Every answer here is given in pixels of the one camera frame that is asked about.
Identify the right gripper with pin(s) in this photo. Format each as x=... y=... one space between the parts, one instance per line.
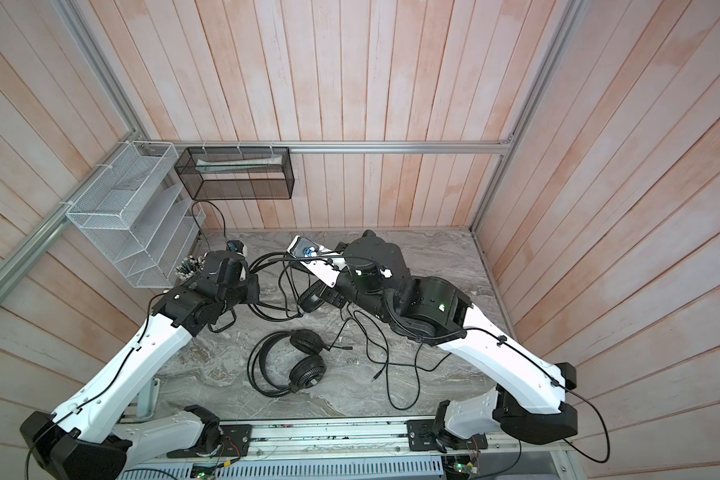
x=334 y=296

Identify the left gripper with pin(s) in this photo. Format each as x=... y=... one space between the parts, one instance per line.
x=254 y=296

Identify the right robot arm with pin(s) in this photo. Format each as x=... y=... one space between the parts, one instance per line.
x=528 y=401

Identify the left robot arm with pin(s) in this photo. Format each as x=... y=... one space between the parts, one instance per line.
x=82 y=437

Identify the clear cup of pencils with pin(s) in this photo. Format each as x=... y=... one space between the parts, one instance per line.
x=188 y=267

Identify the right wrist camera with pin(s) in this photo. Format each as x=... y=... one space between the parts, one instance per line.
x=325 y=264

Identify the black mesh wall basket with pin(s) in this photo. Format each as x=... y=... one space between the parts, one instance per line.
x=236 y=173

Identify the white wire mesh shelf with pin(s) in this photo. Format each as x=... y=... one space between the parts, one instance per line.
x=138 y=221

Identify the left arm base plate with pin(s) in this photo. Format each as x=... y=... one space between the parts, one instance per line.
x=230 y=440

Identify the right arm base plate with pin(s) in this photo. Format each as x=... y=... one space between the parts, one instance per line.
x=429 y=435

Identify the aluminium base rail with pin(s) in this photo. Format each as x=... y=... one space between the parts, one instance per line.
x=290 y=439

